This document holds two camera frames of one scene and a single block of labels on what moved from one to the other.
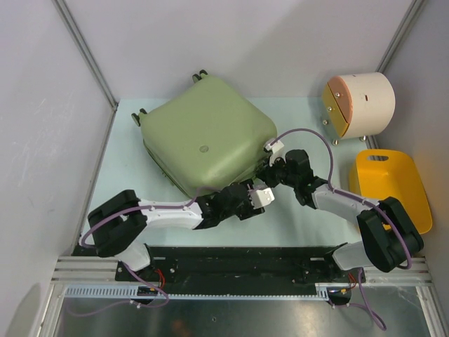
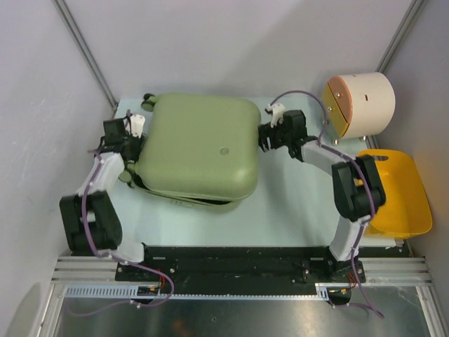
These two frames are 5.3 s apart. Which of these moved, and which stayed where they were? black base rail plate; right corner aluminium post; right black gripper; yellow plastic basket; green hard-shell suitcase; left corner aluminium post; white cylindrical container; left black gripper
Moved: green hard-shell suitcase; left black gripper; right black gripper
Stayed: yellow plastic basket; right corner aluminium post; black base rail plate; white cylindrical container; left corner aluminium post
